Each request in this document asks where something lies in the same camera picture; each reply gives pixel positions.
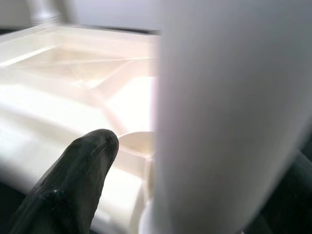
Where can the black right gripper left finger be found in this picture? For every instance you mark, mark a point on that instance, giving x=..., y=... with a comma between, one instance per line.
x=73, y=182

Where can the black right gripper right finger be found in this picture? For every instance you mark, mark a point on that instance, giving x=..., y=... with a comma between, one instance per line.
x=297, y=195

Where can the white plastic table top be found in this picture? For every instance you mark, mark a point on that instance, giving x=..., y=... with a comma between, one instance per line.
x=61, y=97

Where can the white plastic table leg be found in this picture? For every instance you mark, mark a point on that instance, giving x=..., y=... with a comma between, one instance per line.
x=219, y=97

